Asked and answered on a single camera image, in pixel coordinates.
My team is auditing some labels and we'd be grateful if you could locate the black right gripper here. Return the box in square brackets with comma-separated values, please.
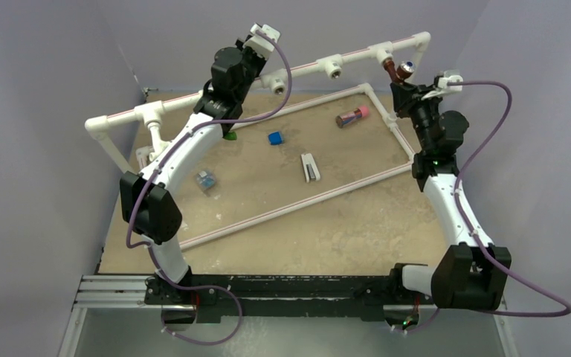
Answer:
[390, 82, 443, 152]

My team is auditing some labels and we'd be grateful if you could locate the brown water faucet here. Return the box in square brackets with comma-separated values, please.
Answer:
[382, 59, 416, 83]

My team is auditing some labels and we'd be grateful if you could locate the white PVC pipe frame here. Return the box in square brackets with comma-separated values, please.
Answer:
[84, 31, 432, 251]

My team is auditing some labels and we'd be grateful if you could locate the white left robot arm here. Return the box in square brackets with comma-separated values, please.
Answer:
[120, 46, 272, 304]

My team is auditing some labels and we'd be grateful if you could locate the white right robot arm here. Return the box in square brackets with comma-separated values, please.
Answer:
[387, 83, 512, 311]

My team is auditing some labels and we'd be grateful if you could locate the green water faucet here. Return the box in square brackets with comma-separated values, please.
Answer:
[223, 132, 237, 141]

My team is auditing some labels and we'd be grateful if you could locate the white water faucet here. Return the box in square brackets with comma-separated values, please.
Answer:
[135, 122, 170, 169]

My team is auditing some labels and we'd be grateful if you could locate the pink capped colourful can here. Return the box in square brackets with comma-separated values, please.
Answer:
[335, 106, 370, 129]

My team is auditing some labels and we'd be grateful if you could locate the white stapler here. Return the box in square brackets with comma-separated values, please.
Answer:
[301, 153, 320, 183]

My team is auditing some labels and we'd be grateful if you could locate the blue cube block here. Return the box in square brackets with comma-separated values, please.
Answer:
[268, 131, 284, 146]

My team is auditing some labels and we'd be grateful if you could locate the clear blue small box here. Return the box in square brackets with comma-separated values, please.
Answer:
[195, 170, 217, 193]

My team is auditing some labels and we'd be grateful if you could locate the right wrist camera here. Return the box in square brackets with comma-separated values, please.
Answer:
[421, 69, 463, 100]

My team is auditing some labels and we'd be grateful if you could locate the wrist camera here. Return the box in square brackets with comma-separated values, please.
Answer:
[421, 69, 463, 100]
[242, 23, 281, 60]

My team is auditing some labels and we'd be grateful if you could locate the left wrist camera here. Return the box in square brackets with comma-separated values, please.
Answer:
[242, 23, 281, 60]

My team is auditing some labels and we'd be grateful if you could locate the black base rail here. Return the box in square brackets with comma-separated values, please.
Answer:
[74, 273, 506, 327]

